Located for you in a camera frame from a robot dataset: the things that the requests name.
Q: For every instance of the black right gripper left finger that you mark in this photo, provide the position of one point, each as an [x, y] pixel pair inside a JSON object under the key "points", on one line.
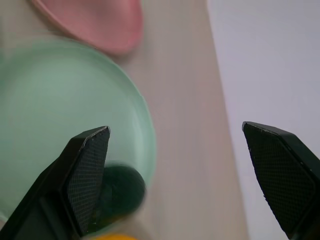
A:
{"points": [[75, 180]]}

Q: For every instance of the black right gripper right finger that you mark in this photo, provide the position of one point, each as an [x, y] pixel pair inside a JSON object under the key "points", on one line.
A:
{"points": [[282, 175]]}

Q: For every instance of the dark green round item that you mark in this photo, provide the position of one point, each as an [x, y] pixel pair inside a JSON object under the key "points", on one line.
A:
{"points": [[120, 192]]}

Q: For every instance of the yellow item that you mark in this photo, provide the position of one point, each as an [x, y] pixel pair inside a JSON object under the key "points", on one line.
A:
{"points": [[115, 237]]}

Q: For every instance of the green plate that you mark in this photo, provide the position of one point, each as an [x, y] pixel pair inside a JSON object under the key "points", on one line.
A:
{"points": [[62, 105]]}

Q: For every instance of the pink plate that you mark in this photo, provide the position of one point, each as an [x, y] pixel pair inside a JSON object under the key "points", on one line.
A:
{"points": [[107, 22]]}

